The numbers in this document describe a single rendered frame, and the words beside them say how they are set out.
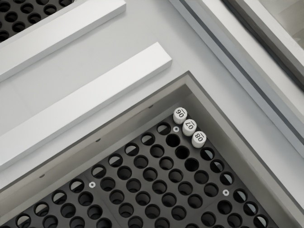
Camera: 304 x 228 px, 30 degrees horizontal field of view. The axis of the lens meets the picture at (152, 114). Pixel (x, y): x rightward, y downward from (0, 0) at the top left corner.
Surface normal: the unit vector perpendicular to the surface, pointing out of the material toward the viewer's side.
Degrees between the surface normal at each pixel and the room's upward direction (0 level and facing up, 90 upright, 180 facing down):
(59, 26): 0
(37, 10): 0
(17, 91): 0
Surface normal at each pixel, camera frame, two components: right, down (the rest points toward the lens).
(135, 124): 0.58, 0.76
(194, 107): 0.05, -0.40
